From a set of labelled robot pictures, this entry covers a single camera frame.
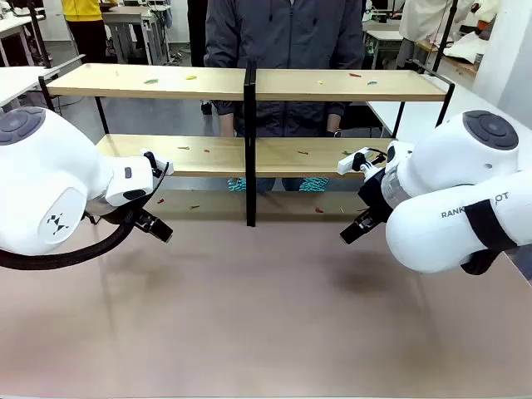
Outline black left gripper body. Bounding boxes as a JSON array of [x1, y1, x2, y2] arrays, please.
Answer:
[[133, 209, 155, 230]]

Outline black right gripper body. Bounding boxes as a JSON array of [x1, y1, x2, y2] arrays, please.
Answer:
[[357, 165, 394, 219]]

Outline teal chenille duster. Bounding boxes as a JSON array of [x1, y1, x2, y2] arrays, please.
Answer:
[[227, 176, 329, 195]]

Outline person's right forearm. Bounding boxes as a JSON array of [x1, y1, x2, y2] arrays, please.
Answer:
[[204, 24, 236, 120]]

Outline person's left forearm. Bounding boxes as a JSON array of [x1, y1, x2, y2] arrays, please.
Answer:
[[328, 24, 366, 120]]

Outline person's left hand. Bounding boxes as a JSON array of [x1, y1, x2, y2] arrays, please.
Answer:
[[327, 111, 344, 138]]

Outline person's right hand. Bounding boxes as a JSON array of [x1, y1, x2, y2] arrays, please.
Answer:
[[219, 111, 235, 138]]

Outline white side table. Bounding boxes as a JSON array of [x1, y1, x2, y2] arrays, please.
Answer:
[[0, 53, 86, 110], [365, 99, 456, 139]]

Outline white background desk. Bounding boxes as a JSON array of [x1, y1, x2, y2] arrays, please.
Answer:
[[0, 14, 42, 67], [365, 20, 404, 70]]

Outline wooden table with paper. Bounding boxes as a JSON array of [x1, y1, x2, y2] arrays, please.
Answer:
[[415, 31, 490, 78]]

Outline black stand pole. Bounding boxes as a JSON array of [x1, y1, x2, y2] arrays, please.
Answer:
[[27, 0, 53, 70], [431, 0, 459, 74]]

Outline person in grey jacket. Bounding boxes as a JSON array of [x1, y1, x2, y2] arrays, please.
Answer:
[[203, 0, 366, 196]]

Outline person in white coat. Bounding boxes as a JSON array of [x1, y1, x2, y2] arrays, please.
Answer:
[[398, 0, 498, 42]]

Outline person in yellow jacket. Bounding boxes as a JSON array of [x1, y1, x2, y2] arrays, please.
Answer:
[[61, 0, 120, 64]]

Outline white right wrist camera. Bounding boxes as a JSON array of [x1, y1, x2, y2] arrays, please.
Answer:
[[337, 147, 386, 175]]

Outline black arm cable strap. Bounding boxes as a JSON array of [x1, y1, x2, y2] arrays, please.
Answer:
[[459, 198, 520, 276]]

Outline wooden shelf unit black frame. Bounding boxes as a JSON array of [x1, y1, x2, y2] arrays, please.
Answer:
[[38, 60, 456, 228]]

